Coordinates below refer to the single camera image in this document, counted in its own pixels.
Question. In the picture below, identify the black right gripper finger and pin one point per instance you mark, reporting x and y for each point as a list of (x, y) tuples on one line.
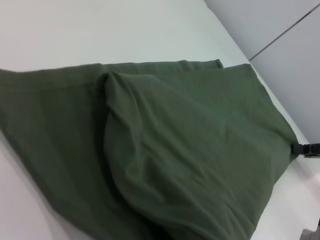
[(306, 149)]

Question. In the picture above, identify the dark green T-shirt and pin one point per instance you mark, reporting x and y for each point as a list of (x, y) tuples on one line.
[(150, 137)]

